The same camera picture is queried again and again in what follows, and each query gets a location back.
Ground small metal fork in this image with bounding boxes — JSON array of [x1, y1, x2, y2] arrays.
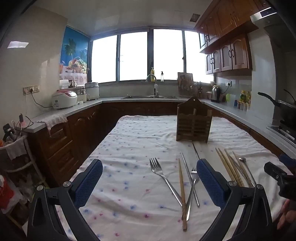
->
[[186, 167, 200, 222]]

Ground steel electric kettle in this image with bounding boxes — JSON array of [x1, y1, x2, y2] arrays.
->
[[210, 85, 221, 103]]

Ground tangled charging cables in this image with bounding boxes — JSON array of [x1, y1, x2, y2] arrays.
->
[[13, 113, 34, 131]]

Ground wall socket strip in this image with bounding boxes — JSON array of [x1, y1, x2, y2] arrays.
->
[[23, 85, 40, 95]]

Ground small metal spoon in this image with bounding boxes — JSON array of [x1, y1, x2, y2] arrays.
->
[[239, 158, 256, 187]]

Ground small white appliance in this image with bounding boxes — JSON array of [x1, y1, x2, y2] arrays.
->
[[76, 89, 87, 103]]

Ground large metal fork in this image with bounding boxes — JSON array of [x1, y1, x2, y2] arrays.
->
[[149, 158, 183, 207]]

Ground white pink rice cooker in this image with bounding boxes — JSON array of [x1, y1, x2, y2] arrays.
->
[[51, 90, 78, 110]]

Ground person's right hand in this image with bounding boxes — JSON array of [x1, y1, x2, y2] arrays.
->
[[277, 199, 296, 230]]

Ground red plastic bag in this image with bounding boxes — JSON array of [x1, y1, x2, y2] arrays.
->
[[0, 176, 15, 211]]

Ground floral white tablecloth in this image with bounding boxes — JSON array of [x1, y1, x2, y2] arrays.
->
[[55, 115, 293, 241]]

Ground wooden utensil holder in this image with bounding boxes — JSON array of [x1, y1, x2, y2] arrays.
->
[[176, 96, 213, 142]]

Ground black power cable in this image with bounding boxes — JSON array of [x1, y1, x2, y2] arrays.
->
[[30, 91, 53, 109]]

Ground black stove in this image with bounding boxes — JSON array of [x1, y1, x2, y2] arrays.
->
[[267, 119, 296, 141]]

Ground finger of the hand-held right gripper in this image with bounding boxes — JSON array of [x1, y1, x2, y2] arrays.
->
[[264, 162, 296, 182], [279, 153, 296, 168]]

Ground spice jar set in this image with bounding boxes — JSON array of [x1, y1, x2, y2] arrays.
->
[[237, 100, 251, 112]]

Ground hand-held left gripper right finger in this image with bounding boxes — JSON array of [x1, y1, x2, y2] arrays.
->
[[196, 159, 278, 241]]

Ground white lace cloth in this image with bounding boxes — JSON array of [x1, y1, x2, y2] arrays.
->
[[42, 113, 68, 136]]

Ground wooden wall cabinets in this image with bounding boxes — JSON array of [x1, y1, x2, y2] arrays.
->
[[194, 0, 265, 75]]

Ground wooden chopstick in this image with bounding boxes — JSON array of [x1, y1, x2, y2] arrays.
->
[[218, 148, 241, 186], [232, 151, 254, 187], [178, 158, 187, 231], [225, 149, 245, 186], [215, 148, 234, 183]]

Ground chrome faucet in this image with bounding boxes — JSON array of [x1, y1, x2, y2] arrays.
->
[[146, 74, 159, 97]]

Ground black wok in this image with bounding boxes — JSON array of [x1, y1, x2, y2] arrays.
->
[[258, 89, 296, 130]]

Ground grey kitchen countertop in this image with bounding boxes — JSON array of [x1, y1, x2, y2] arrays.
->
[[24, 96, 296, 160]]

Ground white electric cooker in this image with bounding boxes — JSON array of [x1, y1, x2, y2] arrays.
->
[[84, 82, 100, 100]]

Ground steel range hood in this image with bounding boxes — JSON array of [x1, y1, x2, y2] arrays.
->
[[250, 7, 296, 41]]

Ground tropical fruit wall poster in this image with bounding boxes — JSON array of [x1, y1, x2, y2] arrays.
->
[[60, 26, 89, 88]]

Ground white storage rack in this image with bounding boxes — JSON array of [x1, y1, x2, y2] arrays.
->
[[0, 134, 49, 227]]

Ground kitchen window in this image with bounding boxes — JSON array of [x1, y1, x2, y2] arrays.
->
[[89, 28, 216, 84]]

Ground wooden base cabinets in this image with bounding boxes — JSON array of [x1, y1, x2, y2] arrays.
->
[[28, 101, 284, 188]]

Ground wooden cutting board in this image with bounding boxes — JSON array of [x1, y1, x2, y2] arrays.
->
[[177, 72, 193, 98]]

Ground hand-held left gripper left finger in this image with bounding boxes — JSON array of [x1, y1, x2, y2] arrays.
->
[[28, 159, 103, 241]]

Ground steel sink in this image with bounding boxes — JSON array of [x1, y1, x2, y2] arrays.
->
[[121, 95, 179, 100]]

